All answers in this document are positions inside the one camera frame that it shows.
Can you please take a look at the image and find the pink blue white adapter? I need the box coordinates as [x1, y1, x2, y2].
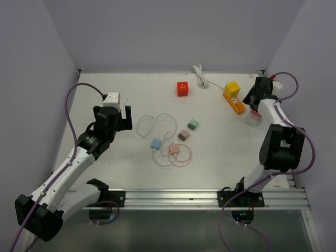
[245, 109, 262, 127]

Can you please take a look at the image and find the blue usb charger plug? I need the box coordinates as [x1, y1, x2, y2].
[151, 138, 162, 151]

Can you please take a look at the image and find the pink usb charger plug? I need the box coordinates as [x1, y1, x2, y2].
[169, 144, 179, 155]

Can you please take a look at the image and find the brown usb charger plug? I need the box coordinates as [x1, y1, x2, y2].
[177, 130, 190, 141]

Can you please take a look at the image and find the green charger plug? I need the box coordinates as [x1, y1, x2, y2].
[187, 119, 199, 131]

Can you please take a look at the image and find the red cube socket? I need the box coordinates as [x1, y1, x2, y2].
[176, 81, 189, 97]

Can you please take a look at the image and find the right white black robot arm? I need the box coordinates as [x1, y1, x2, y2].
[234, 77, 305, 206]

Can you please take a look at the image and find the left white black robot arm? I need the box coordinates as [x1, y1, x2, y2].
[15, 106, 132, 242]

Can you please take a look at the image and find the yellow cube socket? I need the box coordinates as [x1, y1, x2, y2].
[224, 81, 240, 98]

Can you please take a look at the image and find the orange power strip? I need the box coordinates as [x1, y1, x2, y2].
[223, 93, 246, 115]

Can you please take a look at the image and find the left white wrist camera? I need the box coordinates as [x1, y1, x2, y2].
[102, 92, 120, 110]

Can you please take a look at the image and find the blue usb cable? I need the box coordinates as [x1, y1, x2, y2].
[137, 113, 177, 169]

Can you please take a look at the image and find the white power cord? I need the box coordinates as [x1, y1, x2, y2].
[192, 64, 226, 90]

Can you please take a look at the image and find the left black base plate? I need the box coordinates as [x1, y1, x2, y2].
[87, 190, 125, 208]

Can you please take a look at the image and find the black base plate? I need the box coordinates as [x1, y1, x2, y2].
[217, 187, 265, 208]
[87, 190, 125, 208]

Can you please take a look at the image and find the aluminium front rail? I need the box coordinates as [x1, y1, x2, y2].
[34, 187, 310, 211]

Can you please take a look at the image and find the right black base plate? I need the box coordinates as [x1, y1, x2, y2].
[217, 187, 265, 208]

